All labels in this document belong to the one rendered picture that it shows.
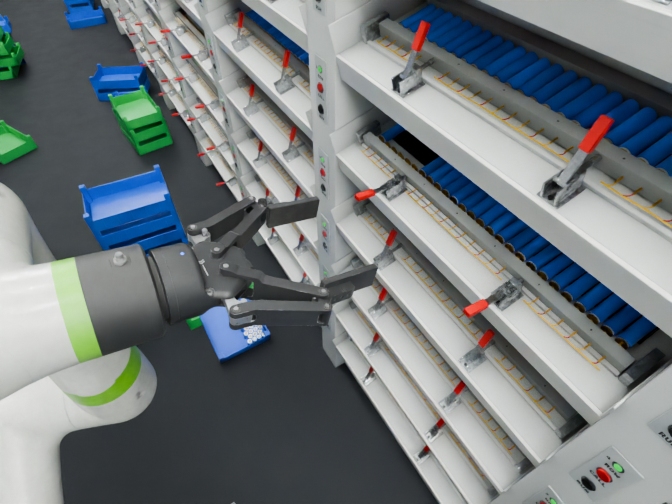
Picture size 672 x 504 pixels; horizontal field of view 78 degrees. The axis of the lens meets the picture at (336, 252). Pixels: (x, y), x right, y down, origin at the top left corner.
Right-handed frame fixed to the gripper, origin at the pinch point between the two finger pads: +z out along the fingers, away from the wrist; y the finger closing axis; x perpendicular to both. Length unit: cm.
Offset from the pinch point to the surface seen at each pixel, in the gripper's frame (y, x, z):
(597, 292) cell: 19.5, -1.7, 29.5
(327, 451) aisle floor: -7, -104, 23
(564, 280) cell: 15.8, -2.6, 28.1
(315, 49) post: -36.9, 8.8, 16.8
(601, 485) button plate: 35.8, -18.4, 22.4
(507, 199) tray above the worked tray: 8.0, 7.8, 17.8
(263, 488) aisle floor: -8, -109, 2
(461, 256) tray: 3.4, -7.5, 22.9
